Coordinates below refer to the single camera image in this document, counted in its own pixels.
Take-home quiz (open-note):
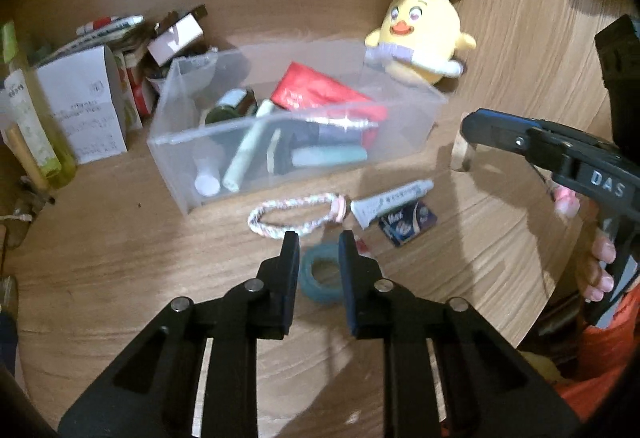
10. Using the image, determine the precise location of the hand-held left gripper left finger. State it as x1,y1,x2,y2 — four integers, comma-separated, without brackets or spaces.
57,231,301,438

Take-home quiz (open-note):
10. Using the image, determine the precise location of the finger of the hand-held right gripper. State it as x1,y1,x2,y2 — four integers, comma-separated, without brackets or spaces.
460,108,546,161

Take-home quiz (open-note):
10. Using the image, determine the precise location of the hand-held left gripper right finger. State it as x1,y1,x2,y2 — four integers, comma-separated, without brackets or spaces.
337,229,583,438

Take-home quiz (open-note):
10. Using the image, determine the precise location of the blue tape roll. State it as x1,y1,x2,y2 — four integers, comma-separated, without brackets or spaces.
299,243,351,305

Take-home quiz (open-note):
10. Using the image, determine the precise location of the clear plastic storage bin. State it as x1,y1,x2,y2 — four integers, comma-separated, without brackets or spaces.
146,38,449,217

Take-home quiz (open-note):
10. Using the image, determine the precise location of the teal cylinder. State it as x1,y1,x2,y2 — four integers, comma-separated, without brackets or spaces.
291,145,369,168

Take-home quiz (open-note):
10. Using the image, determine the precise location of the mint green tube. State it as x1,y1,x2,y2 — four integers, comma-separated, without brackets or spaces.
221,99,277,192

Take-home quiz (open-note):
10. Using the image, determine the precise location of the red pouch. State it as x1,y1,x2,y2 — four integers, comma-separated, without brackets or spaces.
270,62,390,149

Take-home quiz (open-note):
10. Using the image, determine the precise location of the green glass bottle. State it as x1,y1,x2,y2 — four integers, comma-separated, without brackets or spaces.
204,88,257,128

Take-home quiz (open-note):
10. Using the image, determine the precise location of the person's right hand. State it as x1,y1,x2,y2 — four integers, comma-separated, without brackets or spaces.
552,183,621,304

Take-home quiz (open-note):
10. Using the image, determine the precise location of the dark blue packet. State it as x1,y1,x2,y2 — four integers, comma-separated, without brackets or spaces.
378,201,438,248

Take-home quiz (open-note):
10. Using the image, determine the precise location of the small white ointment tube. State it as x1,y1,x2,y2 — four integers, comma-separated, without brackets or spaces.
349,179,435,227

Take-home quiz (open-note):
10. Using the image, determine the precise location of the yellow chick plush toy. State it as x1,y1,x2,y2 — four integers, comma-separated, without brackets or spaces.
364,0,477,86

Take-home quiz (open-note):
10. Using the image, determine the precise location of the person's orange clothing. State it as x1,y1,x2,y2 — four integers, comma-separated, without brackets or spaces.
550,288,640,421

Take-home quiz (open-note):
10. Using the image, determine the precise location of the red colourful carton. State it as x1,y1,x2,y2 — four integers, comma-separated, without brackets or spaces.
115,49,157,120

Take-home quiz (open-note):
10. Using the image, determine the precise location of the yellow-green spray bottle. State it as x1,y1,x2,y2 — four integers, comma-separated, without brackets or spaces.
0,21,78,191

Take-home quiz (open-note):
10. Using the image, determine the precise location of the white paper note box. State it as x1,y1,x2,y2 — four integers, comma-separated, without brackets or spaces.
35,44,128,165

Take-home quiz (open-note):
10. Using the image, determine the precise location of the small white box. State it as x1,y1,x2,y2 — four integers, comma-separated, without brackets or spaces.
146,13,205,66

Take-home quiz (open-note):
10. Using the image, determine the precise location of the beige tube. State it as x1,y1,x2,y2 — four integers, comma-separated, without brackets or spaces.
2,125,51,192

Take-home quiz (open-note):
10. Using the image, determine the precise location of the white tube with green print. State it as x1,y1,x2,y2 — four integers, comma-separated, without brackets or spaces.
0,71,63,176

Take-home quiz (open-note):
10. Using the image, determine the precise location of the red and white marker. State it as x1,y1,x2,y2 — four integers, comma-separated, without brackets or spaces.
75,14,146,36

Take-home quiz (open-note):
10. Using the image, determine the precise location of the braided rope loop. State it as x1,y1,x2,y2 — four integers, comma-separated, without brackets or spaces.
247,192,347,239

